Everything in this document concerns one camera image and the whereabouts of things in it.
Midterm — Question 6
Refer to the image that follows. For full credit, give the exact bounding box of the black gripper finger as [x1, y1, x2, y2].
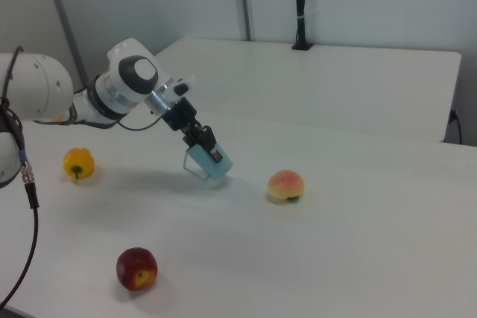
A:
[195, 124, 224, 165]
[181, 126, 200, 148]

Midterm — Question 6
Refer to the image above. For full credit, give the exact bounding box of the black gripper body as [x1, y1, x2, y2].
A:
[161, 97, 199, 133]

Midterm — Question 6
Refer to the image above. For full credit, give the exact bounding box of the light blue mug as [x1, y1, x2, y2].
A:
[181, 141, 235, 182]

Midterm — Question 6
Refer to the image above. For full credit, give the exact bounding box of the peach fruit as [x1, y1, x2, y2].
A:
[267, 169, 306, 204]

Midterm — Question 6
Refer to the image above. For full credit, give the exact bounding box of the white side table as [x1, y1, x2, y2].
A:
[151, 37, 463, 144]

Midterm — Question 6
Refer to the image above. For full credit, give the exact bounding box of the yellow bell pepper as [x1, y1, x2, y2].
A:
[62, 147, 96, 180]

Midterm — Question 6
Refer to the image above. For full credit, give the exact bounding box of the red apple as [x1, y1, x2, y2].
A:
[116, 247, 159, 292]

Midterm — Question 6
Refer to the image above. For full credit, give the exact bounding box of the black pole with base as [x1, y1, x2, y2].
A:
[291, 0, 315, 52]

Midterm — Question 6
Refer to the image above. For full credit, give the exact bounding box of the grey slanted partition post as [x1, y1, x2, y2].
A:
[41, 0, 91, 89]

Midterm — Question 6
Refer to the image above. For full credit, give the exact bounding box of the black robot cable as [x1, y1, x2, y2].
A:
[0, 45, 41, 308]

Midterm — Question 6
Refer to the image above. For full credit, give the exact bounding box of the black wall socket cable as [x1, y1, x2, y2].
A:
[449, 108, 464, 144]

